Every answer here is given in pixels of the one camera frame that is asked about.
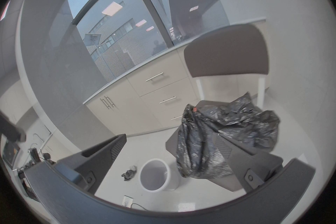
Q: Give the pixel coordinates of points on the crumpled black plastic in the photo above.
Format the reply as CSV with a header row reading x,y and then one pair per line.
x,y
129,173

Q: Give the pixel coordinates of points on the dark grey white-legged chair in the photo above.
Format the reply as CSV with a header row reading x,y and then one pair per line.
x,y
225,55

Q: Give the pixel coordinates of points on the black plastic bag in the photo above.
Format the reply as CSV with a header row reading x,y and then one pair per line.
x,y
202,133

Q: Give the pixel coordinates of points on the window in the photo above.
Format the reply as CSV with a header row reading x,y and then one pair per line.
x,y
118,34

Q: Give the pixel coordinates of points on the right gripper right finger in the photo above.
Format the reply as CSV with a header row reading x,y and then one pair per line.
x,y
236,157

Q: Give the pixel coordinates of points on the white trash bin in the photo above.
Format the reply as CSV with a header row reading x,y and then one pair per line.
x,y
153,175

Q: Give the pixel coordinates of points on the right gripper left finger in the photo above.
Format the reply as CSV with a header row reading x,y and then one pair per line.
x,y
105,156

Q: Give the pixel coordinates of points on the beige cabinet with drawers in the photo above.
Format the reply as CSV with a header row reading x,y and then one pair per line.
x,y
157,86

